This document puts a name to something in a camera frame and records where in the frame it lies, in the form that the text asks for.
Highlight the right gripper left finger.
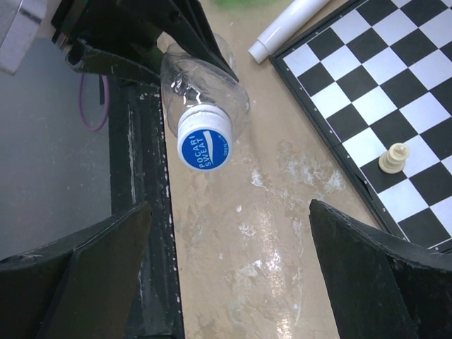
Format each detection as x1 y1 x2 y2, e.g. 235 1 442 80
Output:
1 205 150 338

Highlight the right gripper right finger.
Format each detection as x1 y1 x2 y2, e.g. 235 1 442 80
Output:
309 200 451 338

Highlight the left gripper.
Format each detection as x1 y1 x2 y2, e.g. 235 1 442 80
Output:
51 0 239 85

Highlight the clear bottle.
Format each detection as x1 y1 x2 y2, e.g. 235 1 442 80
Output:
160 42 250 150

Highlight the blue pocari sweat cap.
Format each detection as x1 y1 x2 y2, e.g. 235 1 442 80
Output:
177 104 233 172

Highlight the green plastic bottle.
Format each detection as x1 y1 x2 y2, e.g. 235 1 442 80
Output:
213 0 275 9

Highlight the white tube bottle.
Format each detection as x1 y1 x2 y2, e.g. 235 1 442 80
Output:
249 0 330 64

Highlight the white chess piece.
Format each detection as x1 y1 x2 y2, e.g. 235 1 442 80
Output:
379 143 410 174

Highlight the black white chessboard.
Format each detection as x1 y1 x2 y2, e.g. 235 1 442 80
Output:
270 1 451 253

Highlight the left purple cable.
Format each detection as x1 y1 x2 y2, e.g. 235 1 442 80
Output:
78 72 109 132

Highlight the black base frame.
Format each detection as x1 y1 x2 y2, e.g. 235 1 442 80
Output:
108 78 185 338

